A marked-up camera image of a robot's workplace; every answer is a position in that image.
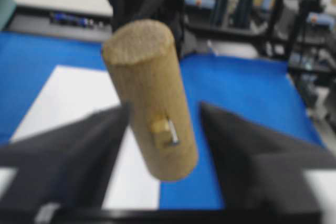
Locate black equipment rack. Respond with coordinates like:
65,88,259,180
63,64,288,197
183,0,336,130

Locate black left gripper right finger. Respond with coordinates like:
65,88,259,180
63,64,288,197
199,102,335,223

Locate wooden mallet hammer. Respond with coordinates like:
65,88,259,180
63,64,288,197
102,19,198,181

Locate grey-green backdrop curtain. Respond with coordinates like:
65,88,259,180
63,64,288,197
0,0,17,31

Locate blue table mat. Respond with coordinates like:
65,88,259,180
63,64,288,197
1,32,322,210

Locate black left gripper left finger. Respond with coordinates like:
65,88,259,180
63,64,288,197
1,104,129,223

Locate white paper sheet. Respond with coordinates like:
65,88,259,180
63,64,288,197
9,65,160,210

